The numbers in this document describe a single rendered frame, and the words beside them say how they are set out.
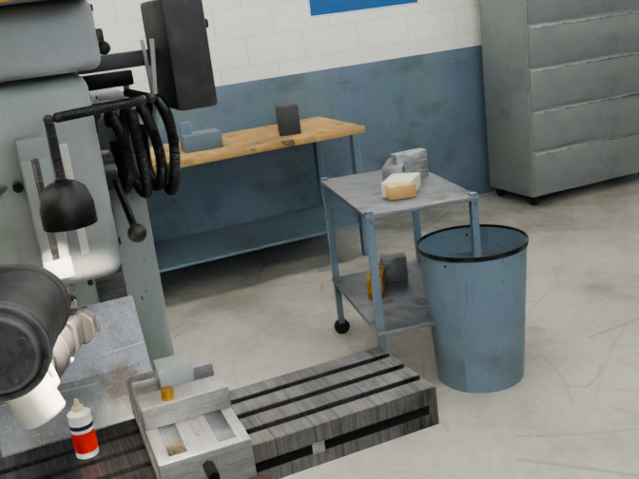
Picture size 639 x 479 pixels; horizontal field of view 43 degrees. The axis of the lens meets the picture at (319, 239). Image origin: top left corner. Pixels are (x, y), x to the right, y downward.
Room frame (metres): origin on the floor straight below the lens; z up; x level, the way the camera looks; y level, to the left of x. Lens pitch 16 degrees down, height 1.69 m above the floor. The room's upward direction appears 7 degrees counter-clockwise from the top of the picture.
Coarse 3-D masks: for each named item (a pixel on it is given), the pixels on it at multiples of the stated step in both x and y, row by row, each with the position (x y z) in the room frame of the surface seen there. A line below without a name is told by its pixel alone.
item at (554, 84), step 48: (480, 0) 6.34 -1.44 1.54; (528, 0) 5.86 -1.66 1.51; (576, 0) 6.01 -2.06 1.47; (624, 0) 6.17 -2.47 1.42; (528, 48) 5.86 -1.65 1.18; (576, 48) 6.01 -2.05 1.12; (624, 48) 6.17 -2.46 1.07; (528, 96) 5.86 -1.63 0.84; (576, 96) 6.00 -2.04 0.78; (624, 96) 6.16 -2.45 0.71; (528, 144) 5.87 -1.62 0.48; (576, 144) 6.00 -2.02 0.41; (624, 144) 6.17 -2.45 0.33; (528, 192) 5.90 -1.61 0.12
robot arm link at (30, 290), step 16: (16, 272) 0.82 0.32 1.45; (32, 272) 0.83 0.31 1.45; (0, 288) 0.77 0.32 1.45; (16, 288) 0.77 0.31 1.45; (32, 288) 0.78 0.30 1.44; (48, 288) 0.81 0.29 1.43; (32, 304) 0.74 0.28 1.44; (48, 304) 0.78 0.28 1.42; (64, 304) 0.83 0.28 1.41; (48, 320) 0.75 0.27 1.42; (64, 320) 0.83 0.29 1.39
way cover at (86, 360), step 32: (96, 320) 1.61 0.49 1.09; (128, 320) 1.63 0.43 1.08; (96, 352) 1.58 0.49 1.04; (128, 352) 1.59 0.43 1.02; (64, 384) 1.53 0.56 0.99; (96, 384) 1.54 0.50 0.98; (0, 416) 1.46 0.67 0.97; (64, 416) 1.48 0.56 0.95; (96, 416) 1.49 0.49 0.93; (128, 416) 1.50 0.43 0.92
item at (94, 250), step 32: (0, 96) 1.16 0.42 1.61; (32, 96) 1.18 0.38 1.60; (64, 96) 1.19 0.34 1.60; (0, 128) 1.16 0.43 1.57; (32, 128) 1.18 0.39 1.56; (64, 128) 1.19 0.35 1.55; (96, 128) 1.25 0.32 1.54; (0, 160) 1.16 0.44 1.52; (64, 160) 1.19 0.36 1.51; (96, 160) 1.21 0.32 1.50; (96, 192) 1.20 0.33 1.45; (0, 224) 1.15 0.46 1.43; (32, 224) 1.16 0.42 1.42; (96, 224) 1.20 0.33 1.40; (0, 256) 1.15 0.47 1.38; (32, 256) 1.16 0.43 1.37; (96, 256) 1.19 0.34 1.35
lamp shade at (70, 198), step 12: (72, 180) 1.07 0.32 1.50; (48, 192) 1.04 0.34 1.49; (60, 192) 1.04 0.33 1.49; (72, 192) 1.04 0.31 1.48; (84, 192) 1.05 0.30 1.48; (48, 204) 1.03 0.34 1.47; (60, 204) 1.03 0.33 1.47; (72, 204) 1.03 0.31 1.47; (84, 204) 1.04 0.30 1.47; (48, 216) 1.03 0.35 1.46; (60, 216) 1.03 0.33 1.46; (72, 216) 1.03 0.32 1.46; (84, 216) 1.04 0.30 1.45; (96, 216) 1.06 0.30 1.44; (48, 228) 1.03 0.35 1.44; (60, 228) 1.03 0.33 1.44; (72, 228) 1.03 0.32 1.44
